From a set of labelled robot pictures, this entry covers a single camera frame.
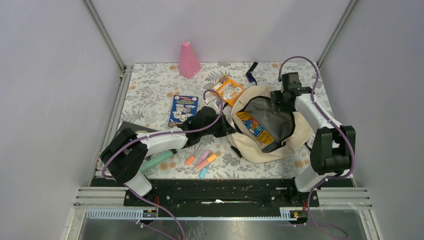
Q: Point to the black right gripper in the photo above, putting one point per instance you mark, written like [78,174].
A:
[276,96]

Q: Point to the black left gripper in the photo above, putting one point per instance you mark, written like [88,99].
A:
[226,129]

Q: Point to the orange activity book box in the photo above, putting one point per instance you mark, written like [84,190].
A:
[228,89]

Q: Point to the light blue book box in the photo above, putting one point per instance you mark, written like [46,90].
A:
[255,128]

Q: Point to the cream canvas backpack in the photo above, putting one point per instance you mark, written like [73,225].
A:
[289,130]

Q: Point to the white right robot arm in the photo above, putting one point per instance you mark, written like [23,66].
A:
[333,149]

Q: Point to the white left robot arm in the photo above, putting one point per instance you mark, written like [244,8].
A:
[124,156]

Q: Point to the pink highlighter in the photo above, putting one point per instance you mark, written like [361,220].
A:
[202,157]

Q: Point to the purple eraser block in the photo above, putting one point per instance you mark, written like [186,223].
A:
[250,77]

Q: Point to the orange yellow highlighter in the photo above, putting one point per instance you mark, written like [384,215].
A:
[205,163]

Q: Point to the floral patterned table mat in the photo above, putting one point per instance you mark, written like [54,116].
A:
[152,86]

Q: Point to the pink cone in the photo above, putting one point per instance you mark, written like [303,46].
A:
[189,64]

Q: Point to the light blue highlighter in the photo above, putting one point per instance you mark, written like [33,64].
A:
[203,173]

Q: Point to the black notebook gold emblem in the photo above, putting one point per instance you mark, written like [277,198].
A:
[134,127]

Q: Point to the mint green tube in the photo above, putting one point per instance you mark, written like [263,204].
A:
[157,160]

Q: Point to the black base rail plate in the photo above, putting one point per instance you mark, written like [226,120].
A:
[214,198]

